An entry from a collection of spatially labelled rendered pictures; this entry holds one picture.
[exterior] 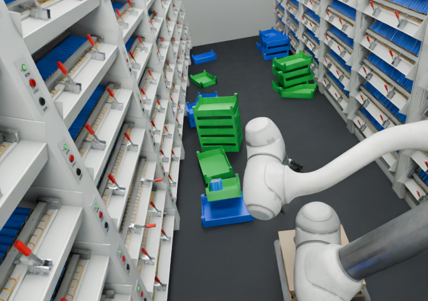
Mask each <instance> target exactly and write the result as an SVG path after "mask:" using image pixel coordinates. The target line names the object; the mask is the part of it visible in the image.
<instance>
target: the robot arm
mask: <svg viewBox="0 0 428 301"><path fill-rule="evenodd" d="M245 139H246V143H247V144H246V148H247V157H248V158H247V165H246V169H245V174H244V178H243V200H244V203H245V206H246V208H247V210H248V212H249V213H250V215H252V216H253V217H254V218H257V219H260V220H270V219H272V218H274V217H275V216H276V215H277V214H278V213H279V212H281V213H283V214H286V212H285V210H284V208H283V205H284V204H289V203H290V201H291V200H292V199H294V198H295V197H298V196H302V195H309V194H313V193H317V192H321V191H322V190H325V189H327V188H329V187H331V186H333V185H335V184H336V183H339V182H340V181H342V180H343V179H345V178H347V177H348V176H350V175H351V174H353V173H355V172H356V171H358V170H359V169H361V168H363V167H364V166H366V165H367V164H369V163H371V162H372V161H374V160H376V159H377V158H379V157H381V156H383V155H385V154H387V153H390V152H393V151H397V150H417V151H428V120H424V121H421V122H415V123H409V124H404V125H399V126H395V127H391V128H388V129H385V130H382V131H379V132H377V133H375V134H373V135H372V136H369V137H367V138H366V139H365V140H363V141H361V142H360V143H358V144H356V145H355V146H354V147H353V148H351V149H349V150H348V151H346V152H345V153H344V154H342V155H340V156H339V157H338V158H336V159H334V160H333V161H332V162H330V163H328V164H327V165H325V166H324V167H322V168H321V169H319V170H317V171H313V172H309V173H303V171H301V169H303V168H304V166H302V165H299V164H297V163H295V162H294V160H291V159H289V158H288V156H287V153H286V151H285V143H284V140H283V138H282V135H281V133H280V131H279V129H278V127H277V126H276V125H275V124H274V123H273V122H272V121H271V120H270V119H269V118H267V117H259V118H254V119H253V120H250V121H249V122H248V123H247V125H246V127H245ZM289 166H295V167H297V169H290V167H289ZM294 243H295V245H296V255H295V260H294V292H295V296H296V299H297V301H351V299H352V298H353V297H354V296H355V295H356V294H357V293H358V292H359V291H360V290H361V289H362V285H363V282H364V278H366V277H369V276H371V275H373V274H375V273H377V272H380V271H382V270H385V269H387V268H389V267H391V266H393V265H396V264H398V263H401V262H403V261H405V260H407V259H409V258H412V257H414V256H417V255H419V254H421V253H423V252H425V251H428V200H427V201H425V202H423V203H421V204H420V205H418V206H416V207H414V208H413V209H410V210H409V211H407V212H405V213H403V214H402V215H400V216H398V217H396V218H394V219H393V220H390V221H389V222H387V223H385V224H383V225H382V226H380V227H378V228H376V229H374V230H372V231H370V232H369V233H367V234H365V235H363V236H362V237H359V238H358V239H356V240H354V241H352V242H351V243H349V244H347V245H345V246H341V225H340V220H339V218H338V215H337V214H336V212H335V211H334V209H333V208H332V207H331V206H329V205H327V204H324V203H323V202H310V203H309V204H306V205H304V206H303V207H302V208H301V209H300V211H299V212H298V214H297V216H296V235H295V236H294Z"/></svg>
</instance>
